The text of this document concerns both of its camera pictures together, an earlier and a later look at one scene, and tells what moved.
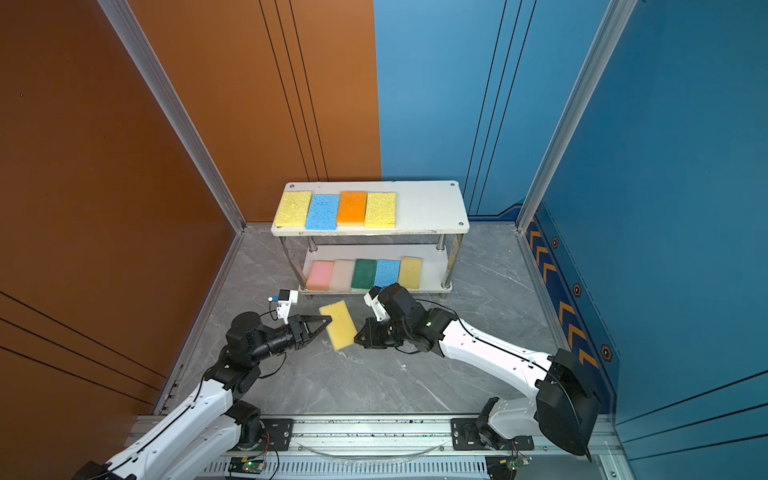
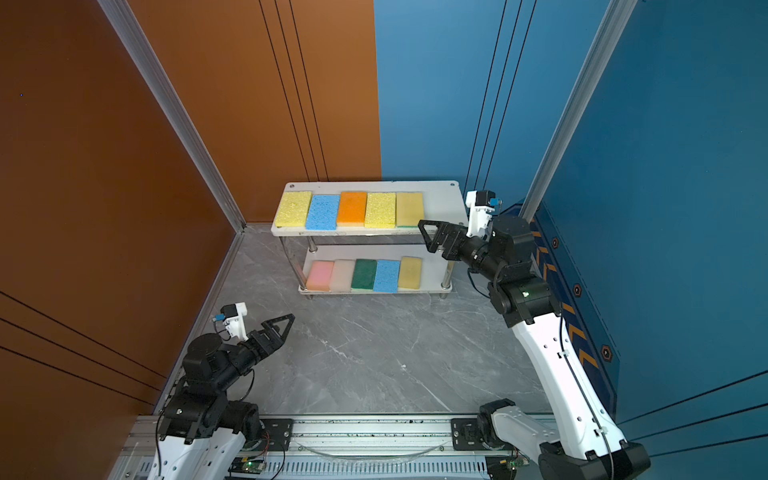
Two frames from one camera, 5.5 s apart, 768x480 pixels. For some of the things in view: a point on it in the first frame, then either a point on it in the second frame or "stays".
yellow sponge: [380, 210] stays
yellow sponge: [410, 272] stays
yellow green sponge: [293, 209] stays
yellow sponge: [342, 329] -> [409, 209]
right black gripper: [369, 327] -> [431, 246]
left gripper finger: [303, 339] -> [270, 339]
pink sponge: [319, 276] stays
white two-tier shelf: [372, 208] stays
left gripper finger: [300, 329] -> [278, 327]
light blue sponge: [387, 273] stays
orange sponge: [352, 210] stays
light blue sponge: [323, 213] stays
